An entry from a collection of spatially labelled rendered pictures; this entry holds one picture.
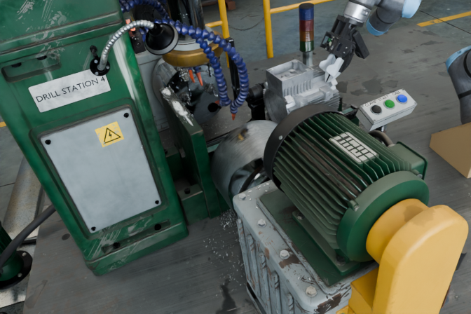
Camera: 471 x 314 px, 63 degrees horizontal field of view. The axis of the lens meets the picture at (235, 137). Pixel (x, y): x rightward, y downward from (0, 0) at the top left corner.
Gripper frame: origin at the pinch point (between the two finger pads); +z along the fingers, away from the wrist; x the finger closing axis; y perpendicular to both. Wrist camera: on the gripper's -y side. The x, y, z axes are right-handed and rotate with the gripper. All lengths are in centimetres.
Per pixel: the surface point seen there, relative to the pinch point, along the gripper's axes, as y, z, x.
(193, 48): 51, 1, 0
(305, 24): -8.6, -11.4, -33.6
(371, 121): -1.1, 4.3, 22.0
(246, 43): -139, 45, -277
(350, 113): -15.6, 9.9, 1.2
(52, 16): 86, -1, 12
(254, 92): 14.5, 15.6, -17.3
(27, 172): 66, 161, -174
